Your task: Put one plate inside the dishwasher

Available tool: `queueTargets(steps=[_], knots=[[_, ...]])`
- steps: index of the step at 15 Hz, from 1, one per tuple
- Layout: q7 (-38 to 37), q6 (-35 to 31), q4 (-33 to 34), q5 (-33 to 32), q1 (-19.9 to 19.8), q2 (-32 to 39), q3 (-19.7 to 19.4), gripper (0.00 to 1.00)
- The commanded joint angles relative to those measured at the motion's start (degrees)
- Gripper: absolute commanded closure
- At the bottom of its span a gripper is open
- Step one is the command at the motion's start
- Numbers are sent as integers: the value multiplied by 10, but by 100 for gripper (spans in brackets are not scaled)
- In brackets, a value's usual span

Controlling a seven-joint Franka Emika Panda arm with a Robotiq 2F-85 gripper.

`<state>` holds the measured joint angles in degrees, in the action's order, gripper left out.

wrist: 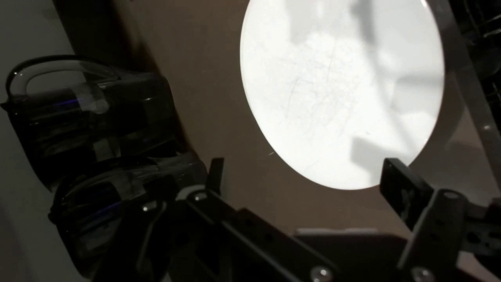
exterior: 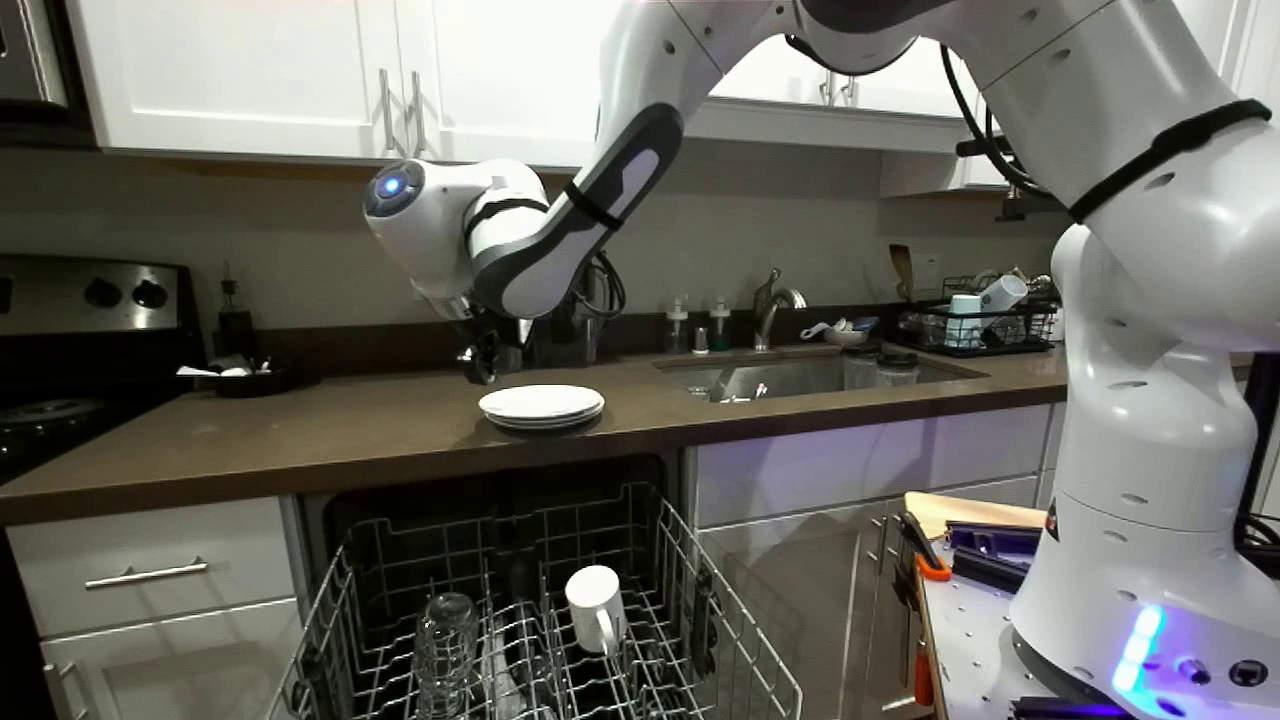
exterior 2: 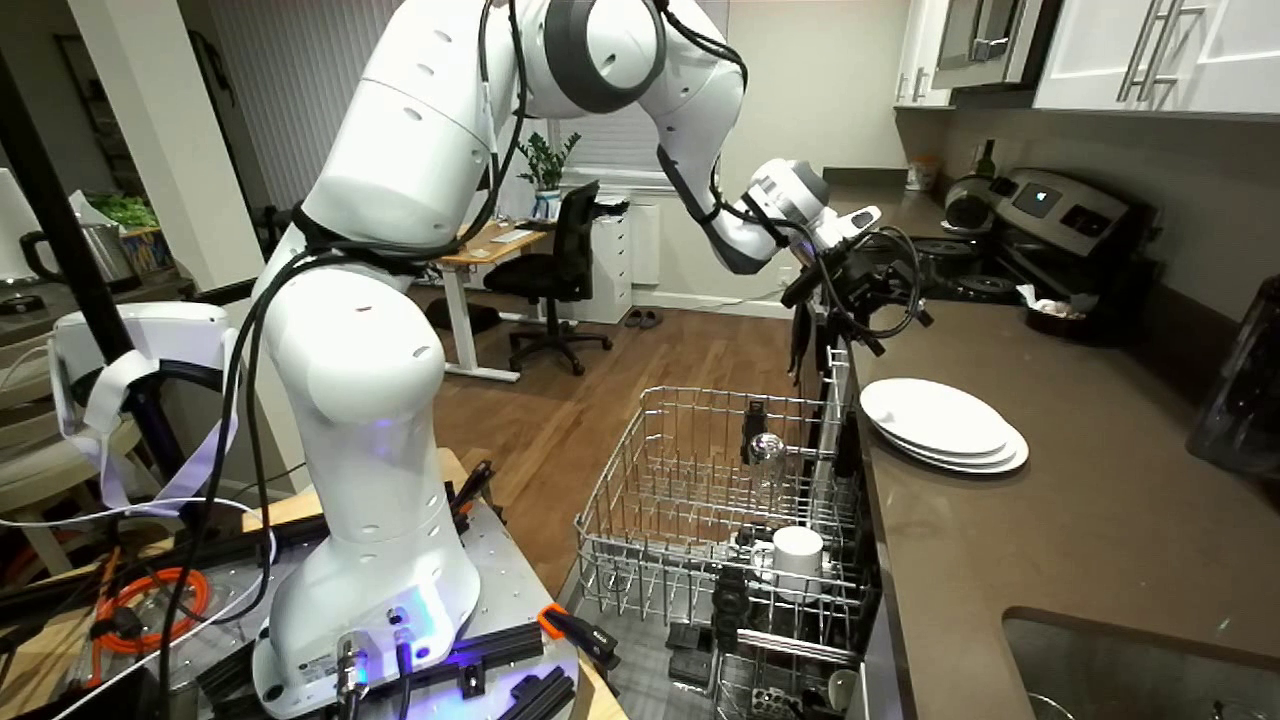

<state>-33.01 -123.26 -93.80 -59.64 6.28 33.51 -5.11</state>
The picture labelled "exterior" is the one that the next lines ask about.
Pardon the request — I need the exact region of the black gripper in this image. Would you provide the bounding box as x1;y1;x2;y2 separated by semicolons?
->
457;310;535;392

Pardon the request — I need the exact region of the white ceramic plate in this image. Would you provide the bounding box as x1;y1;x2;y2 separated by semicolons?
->
476;392;608;434
476;379;612;423
484;403;603;442

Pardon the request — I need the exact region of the black coffee maker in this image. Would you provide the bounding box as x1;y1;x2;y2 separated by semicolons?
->
524;253;627;372

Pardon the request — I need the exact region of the dark shallow dish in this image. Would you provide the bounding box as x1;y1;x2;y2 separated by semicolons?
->
172;348;308;400

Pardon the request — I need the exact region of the dark glass bottle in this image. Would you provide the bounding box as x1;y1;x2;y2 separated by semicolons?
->
215;272;260;366

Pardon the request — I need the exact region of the white ceramic mug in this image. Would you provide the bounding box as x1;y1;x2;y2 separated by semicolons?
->
561;559;632;660

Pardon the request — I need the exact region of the clear drinking glass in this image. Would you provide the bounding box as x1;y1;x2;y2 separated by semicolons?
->
412;588;484;712

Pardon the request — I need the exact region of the chrome faucet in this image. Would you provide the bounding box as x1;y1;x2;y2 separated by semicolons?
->
748;272;813;360

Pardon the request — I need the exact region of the white drawer front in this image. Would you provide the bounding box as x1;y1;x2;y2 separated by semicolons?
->
5;497;306;639

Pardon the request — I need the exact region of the steel kitchen sink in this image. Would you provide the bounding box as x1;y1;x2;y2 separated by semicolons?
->
656;345;993;408

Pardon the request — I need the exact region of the grey under-sink cabinet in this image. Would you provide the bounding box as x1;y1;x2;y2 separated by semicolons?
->
683;400;1062;720

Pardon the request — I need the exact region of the wide white upper cabinet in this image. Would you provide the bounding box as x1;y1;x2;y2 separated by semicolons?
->
683;36;996;154

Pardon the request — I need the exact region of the steel black stove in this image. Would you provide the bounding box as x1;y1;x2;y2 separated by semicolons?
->
0;253;208;488

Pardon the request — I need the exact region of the white lower cabinet door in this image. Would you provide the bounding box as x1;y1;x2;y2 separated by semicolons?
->
38;597;306;720

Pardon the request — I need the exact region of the dish drying rack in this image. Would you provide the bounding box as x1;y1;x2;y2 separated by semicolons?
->
893;266;1065;360

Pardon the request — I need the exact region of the wooden board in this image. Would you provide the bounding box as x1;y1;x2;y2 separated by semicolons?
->
899;488;1058;545

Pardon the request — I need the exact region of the black tool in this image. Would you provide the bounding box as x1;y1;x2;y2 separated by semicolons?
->
939;521;1049;593

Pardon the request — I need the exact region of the metal robot table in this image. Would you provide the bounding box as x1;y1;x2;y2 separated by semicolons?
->
893;488;1280;720

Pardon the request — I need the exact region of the wire dish rack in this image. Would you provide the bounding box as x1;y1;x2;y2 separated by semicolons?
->
291;447;695;720

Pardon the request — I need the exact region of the silver cabinet handle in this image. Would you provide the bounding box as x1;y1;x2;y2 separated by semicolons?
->
407;72;441;161
377;69;406;161

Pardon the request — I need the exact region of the wire dishwasher rack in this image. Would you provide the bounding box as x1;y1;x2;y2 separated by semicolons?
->
263;493;808;720

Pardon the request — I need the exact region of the silver drawer handle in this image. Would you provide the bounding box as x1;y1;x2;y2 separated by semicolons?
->
80;558;215;597

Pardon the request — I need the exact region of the orange handled clamp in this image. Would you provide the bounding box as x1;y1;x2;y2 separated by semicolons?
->
899;511;959;588

